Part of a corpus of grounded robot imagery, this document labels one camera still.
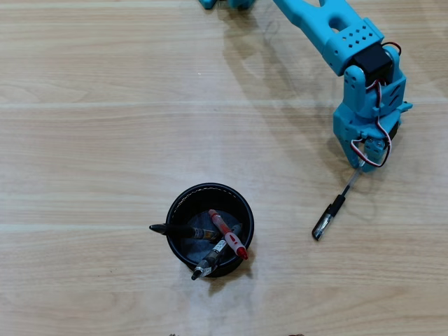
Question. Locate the black pen with silver tip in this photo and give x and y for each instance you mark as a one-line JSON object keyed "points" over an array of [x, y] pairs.
{"points": [[182, 229]]}

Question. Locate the clear pen with black cap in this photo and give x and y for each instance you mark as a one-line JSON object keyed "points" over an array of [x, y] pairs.
{"points": [[336, 206]]}

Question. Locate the red clear retractable pen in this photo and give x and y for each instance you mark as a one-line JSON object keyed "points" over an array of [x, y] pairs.
{"points": [[232, 239]]}

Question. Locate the wrist camera with teal mount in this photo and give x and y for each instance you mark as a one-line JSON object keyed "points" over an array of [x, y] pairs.
{"points": [[406, 106]]}

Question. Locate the black mesh pen holder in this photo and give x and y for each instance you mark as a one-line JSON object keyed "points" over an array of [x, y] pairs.
{"points": [[210, 196]]}

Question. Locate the clear pen with grey grip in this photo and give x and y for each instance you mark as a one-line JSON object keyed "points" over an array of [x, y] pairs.
{"points": [[210, 259]]}

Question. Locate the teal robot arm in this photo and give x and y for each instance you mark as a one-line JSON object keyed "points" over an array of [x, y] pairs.
{"points": [[308, 14]]}

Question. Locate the teal gripper with servo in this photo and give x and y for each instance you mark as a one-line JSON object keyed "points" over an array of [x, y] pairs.
{"points": [[350, 137]]}

